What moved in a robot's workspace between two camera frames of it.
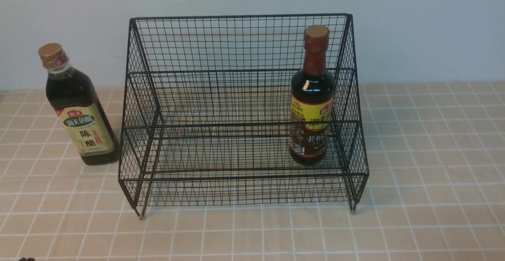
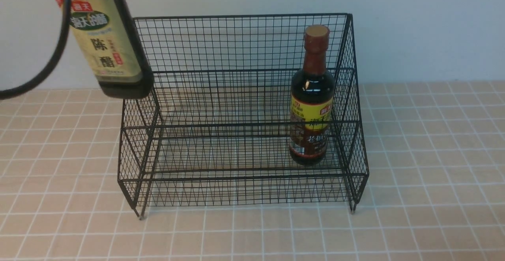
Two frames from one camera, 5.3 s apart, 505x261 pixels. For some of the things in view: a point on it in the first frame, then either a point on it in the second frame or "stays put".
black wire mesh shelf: x=241 y=109 stays put
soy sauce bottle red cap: x=312 y=102 stays put
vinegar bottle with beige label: x=71 y=93 → x=105 y=21
